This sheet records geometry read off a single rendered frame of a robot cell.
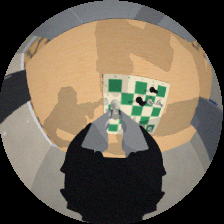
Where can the green and white chessboard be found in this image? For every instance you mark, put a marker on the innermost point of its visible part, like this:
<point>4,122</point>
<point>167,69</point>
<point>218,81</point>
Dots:
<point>126,88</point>

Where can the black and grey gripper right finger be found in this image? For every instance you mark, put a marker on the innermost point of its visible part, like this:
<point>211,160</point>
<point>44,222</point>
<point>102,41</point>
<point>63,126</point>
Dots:
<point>137,139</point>

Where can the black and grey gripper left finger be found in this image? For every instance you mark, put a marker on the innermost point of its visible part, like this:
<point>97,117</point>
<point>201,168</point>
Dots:
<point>93,137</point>

